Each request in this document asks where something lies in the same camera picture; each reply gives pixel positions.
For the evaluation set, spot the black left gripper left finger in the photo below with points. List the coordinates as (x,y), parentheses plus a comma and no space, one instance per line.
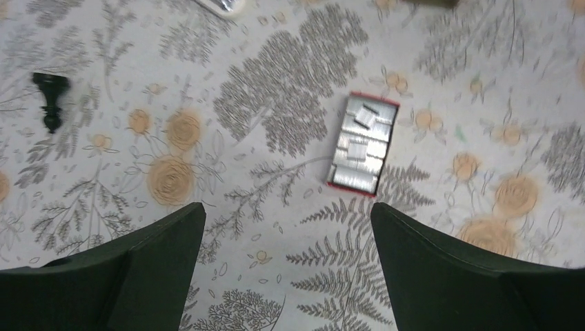
(139,281)

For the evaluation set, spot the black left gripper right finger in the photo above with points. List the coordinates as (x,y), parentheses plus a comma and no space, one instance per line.
(438,282)

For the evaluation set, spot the grey metal staple strip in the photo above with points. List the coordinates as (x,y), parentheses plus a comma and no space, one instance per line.
(363,143)

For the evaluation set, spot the floral patterned table mat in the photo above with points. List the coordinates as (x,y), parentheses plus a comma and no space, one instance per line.
(170,104)

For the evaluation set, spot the small black screw piece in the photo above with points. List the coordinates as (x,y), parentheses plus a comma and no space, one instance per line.
(52,87)

